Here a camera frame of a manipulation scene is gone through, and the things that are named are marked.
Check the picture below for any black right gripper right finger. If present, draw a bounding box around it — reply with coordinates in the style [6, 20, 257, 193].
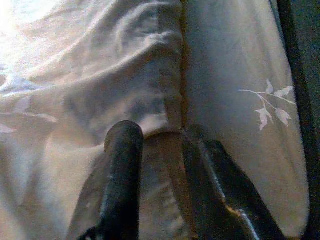
[181, 124, 287, 240]

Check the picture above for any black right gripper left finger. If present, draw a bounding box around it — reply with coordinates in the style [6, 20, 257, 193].
[77, 120, 145, 240]

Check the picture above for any grey floral duvet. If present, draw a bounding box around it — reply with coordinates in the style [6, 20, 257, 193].
[0, 0, 310, 240]

